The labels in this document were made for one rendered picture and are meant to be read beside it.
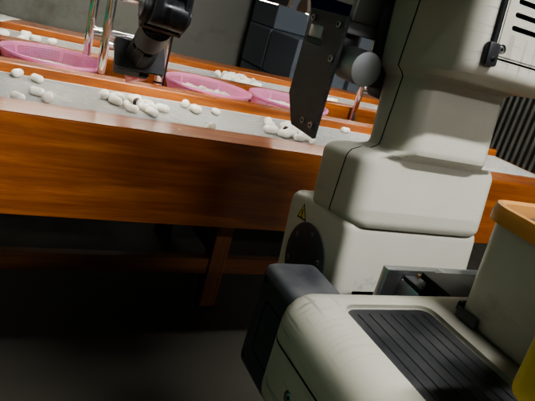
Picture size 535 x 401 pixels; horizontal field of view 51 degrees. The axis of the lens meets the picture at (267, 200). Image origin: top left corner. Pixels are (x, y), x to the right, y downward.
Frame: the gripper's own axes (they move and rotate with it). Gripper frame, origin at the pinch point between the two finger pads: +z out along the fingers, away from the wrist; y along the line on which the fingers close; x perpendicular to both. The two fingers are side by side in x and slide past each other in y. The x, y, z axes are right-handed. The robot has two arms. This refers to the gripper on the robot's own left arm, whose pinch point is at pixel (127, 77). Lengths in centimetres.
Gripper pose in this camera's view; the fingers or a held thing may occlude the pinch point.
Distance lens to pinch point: 126.4
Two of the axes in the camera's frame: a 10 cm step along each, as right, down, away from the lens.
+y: -8.8, -0.9, -4.7
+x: 0.6, 9.5, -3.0
